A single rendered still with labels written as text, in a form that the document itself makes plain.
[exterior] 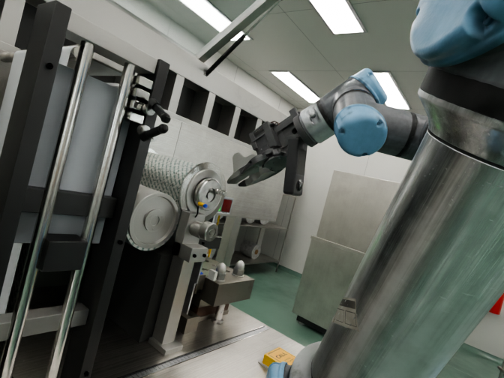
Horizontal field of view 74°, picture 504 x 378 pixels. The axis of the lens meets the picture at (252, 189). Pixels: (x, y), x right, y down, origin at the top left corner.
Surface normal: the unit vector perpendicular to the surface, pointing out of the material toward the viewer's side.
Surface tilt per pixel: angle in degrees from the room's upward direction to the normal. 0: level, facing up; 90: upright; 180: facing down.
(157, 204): 90
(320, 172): 90
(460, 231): 113
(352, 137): 125
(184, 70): 90
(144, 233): 90
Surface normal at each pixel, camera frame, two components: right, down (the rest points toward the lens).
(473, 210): -0.56, 0.27
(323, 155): -0.58, -0.14
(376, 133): -0.14, 0.57
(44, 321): 0.78, 0.22
